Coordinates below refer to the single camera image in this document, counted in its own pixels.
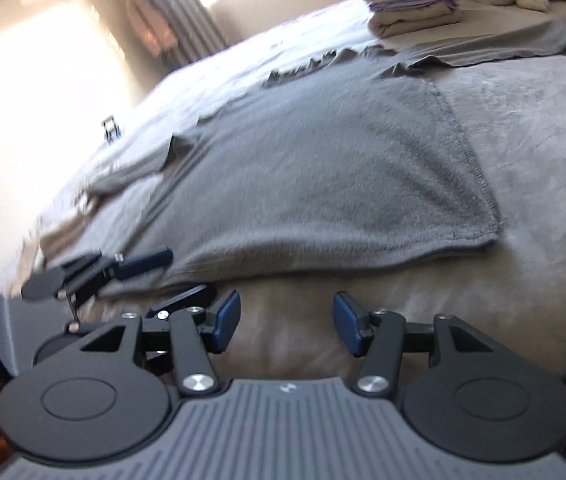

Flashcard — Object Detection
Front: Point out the white folded garment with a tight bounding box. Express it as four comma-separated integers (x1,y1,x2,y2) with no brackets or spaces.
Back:
33,185,99,266

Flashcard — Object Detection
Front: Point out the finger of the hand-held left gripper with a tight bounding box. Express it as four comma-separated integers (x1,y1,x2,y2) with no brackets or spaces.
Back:
58,245,174,307
144,284,217,321

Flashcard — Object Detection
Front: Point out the purple folded towel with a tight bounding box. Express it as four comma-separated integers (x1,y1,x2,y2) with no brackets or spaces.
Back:
369,0,460,13

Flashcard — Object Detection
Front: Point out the grey frilled-collar sweater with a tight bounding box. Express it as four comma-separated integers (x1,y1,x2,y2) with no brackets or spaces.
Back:
86,14,566,297

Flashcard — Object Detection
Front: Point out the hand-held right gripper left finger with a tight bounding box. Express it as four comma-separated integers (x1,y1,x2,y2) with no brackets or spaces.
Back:
79,289,243,397

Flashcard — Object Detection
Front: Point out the grey star-print curtain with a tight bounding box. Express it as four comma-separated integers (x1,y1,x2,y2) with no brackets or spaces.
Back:
110,0,231,68

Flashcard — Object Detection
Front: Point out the pink hanging jacket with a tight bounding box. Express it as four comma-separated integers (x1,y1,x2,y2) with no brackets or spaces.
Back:
128,0,178,56

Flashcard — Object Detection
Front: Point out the beige folded towel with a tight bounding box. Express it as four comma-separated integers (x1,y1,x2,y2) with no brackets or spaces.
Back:
368,6,464,38

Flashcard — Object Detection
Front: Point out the small black stand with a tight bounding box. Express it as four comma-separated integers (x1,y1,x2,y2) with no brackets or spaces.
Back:
102,116,124,144

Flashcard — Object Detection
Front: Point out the bed with grey sheet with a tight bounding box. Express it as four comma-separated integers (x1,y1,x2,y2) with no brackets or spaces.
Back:
10,0,566,386

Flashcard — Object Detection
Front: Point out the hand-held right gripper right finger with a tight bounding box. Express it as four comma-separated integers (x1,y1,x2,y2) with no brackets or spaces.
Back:
332,291,498,397

